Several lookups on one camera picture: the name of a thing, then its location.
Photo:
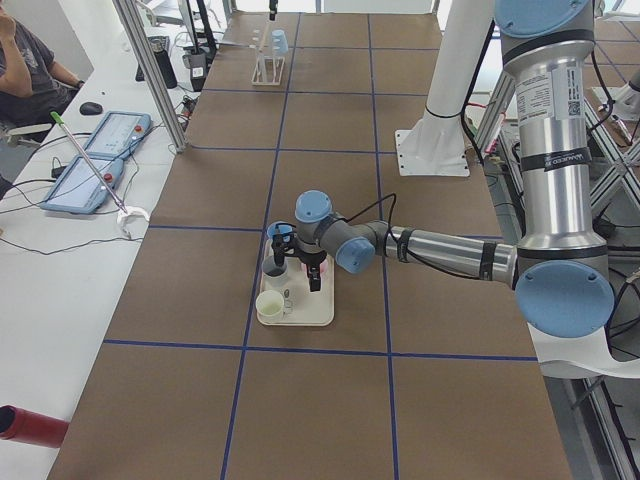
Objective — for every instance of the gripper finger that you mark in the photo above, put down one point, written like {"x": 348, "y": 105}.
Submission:
{"x": 273, "y": 8}

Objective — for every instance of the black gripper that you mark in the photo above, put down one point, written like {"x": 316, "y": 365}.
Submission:
{"x": 309, "y": 259}

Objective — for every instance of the pink plastic cup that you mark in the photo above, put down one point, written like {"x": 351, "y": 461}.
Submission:
{"x": 323, "y": 266}

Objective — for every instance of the light blue plastic cup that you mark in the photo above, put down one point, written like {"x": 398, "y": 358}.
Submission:
{"x": 279, "y": 42}

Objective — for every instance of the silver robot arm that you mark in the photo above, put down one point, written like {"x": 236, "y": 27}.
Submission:
{"x": 558, "y": 269}

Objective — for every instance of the grey plastic cup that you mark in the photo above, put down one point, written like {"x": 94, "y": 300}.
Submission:
{"x": 275, "y": 275}

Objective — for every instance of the cream plastic cup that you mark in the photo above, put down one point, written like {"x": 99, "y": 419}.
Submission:
{"x": 269, "y": 306}

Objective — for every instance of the cream plastic tray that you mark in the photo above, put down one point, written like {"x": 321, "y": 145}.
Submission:
{"x": 303, "y": 307}

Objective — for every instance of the black thermos bottle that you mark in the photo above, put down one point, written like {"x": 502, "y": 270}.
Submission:
{"x": 159, "y": 47}

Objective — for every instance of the far blue teach pendant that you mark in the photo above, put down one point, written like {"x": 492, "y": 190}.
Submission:
{"x": 118, "y": 135}

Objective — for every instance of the blue teach pendant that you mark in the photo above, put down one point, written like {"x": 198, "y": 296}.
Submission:
{"x": 78, "y": 190}
{"x": 118, "y": 135}

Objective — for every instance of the black computer mouse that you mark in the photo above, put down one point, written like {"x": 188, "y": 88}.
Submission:
{"x": 90, "y": 108}

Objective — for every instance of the near blue teach pendant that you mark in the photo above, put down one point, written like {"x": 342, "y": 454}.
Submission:
{"x": 78, "y": 190}

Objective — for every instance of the long metal grabber stick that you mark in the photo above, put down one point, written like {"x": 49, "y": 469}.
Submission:
{"x": 125, "y": 211}

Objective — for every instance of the seated person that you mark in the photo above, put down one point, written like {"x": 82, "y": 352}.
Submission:
{"x": 33, "y": 83}

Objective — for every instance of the white chair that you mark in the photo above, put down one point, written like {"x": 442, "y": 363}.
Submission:
{"x": 579, "y": 358}

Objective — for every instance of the red cylinder bottle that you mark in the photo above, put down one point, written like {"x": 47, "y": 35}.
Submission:
{"x": 24, "y": 426}

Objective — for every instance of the white wire cup rack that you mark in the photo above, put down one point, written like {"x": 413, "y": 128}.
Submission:
{"x": 268, "y": 69}

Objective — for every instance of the aluminium frame post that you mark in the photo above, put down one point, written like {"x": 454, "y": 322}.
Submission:
{"x": 133, "y": 26}

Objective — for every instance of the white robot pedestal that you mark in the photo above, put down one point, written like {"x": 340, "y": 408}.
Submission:
{"x": 435, "y": 146}

